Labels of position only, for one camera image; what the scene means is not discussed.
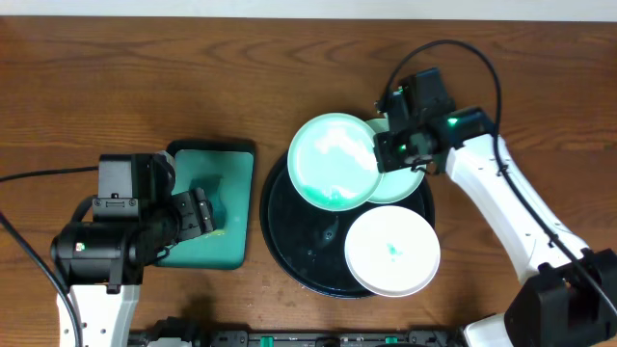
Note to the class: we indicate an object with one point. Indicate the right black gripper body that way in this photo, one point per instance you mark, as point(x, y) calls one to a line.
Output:
point(391, 151)

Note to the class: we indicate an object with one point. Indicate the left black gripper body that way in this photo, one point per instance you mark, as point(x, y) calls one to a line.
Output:
point(194, 215)

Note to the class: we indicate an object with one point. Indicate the green yellow scrub sponge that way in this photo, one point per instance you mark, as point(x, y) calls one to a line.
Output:
point(211, 185)

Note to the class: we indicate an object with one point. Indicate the mint plate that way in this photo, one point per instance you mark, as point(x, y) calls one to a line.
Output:
point(331, 162)
point(396, 186)

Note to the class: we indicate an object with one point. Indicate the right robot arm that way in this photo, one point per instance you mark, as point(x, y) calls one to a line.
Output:
point(568, 293)

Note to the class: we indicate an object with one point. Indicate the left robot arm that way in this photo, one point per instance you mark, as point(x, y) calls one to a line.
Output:
point(101, 254)

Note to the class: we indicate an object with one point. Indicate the black rectangular water tray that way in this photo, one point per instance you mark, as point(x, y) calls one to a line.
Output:
point(234, 160)

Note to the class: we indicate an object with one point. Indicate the round black serving tray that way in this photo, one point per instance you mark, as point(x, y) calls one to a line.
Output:
point(308, 242)

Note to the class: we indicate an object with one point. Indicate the white plate with green stain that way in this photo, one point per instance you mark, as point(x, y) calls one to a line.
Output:
point(392, 251)

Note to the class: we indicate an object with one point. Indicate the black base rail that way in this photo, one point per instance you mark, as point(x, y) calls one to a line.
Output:
point(178, 332)

